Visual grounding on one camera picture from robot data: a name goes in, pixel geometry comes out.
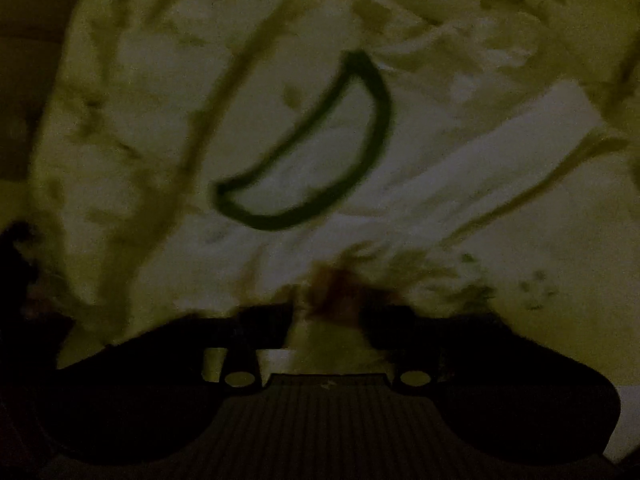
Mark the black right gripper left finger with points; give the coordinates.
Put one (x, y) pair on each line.
(247, 335)

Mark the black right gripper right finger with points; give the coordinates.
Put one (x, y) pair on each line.
(395, 332)

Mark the white small garment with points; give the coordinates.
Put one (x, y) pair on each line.
(202, 156)

